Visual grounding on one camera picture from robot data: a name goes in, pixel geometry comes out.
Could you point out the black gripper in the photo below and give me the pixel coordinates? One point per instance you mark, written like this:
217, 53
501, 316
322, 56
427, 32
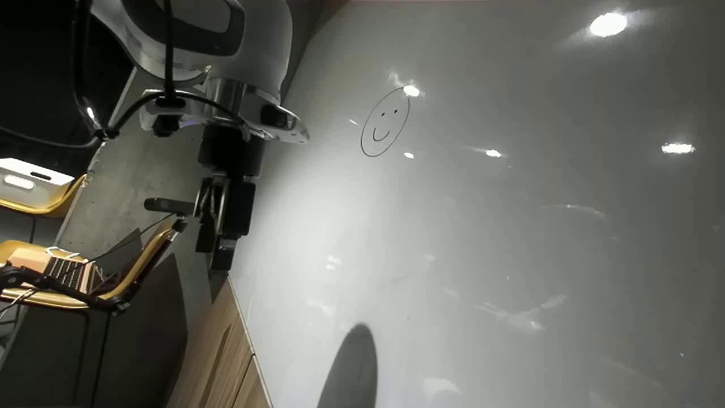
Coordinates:
229, 150

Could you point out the smiley face drawing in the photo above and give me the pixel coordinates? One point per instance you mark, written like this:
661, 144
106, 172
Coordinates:
385, 125

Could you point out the white board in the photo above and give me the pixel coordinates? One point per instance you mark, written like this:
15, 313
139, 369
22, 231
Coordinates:
528, 265

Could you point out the open laptop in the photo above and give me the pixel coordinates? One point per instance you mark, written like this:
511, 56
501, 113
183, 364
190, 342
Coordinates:
70, 274

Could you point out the yellow chair with laptop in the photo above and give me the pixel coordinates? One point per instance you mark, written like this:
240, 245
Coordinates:
53, 301

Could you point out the white box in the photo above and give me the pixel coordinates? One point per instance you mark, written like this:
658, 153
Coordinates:
30, 176

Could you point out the black bar camera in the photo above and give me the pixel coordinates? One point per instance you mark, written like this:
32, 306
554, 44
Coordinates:
166, 206

